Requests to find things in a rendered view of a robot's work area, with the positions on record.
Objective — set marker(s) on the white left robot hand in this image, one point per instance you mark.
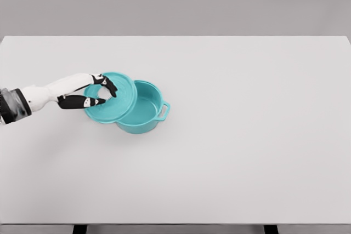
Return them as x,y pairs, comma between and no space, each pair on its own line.
72,84

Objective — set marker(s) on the teal pot lid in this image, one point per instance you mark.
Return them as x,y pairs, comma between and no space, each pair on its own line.
115,108

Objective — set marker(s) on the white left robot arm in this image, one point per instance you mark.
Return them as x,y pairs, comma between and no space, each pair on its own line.
24,99

